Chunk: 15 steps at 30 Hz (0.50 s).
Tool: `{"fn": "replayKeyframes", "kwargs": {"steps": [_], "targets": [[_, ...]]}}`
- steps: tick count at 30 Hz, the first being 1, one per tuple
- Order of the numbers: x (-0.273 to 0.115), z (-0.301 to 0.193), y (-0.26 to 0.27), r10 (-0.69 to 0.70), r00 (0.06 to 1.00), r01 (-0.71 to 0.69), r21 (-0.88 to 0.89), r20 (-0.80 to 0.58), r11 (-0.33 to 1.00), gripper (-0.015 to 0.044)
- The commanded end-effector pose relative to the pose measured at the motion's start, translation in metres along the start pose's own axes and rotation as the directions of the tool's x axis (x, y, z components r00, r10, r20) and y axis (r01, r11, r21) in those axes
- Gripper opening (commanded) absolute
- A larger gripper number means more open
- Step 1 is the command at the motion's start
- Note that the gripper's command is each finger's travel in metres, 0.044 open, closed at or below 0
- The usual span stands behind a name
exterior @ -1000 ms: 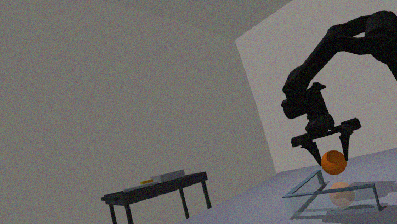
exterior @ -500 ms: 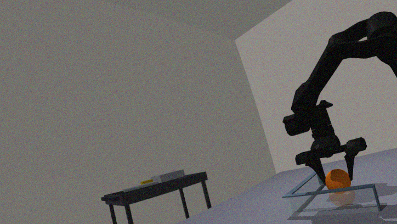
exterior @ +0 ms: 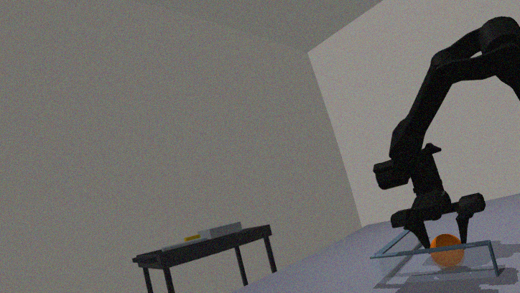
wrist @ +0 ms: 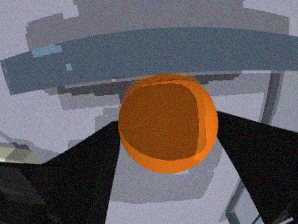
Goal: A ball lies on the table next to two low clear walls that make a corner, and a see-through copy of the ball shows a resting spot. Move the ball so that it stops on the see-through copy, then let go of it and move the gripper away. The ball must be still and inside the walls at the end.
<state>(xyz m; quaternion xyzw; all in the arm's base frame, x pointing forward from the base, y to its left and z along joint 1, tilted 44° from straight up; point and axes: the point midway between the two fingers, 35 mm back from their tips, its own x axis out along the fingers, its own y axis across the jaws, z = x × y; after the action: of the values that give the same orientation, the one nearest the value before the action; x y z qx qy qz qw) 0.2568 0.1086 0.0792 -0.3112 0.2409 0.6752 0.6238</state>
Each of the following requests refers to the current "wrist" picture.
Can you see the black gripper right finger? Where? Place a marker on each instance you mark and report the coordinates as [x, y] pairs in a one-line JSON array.
[[266, 158]]

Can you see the clear low corner walls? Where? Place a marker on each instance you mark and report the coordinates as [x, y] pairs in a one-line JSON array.
[[282, 112]]

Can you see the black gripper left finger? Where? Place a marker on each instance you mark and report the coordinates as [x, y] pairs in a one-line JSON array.
[[72, 188]]

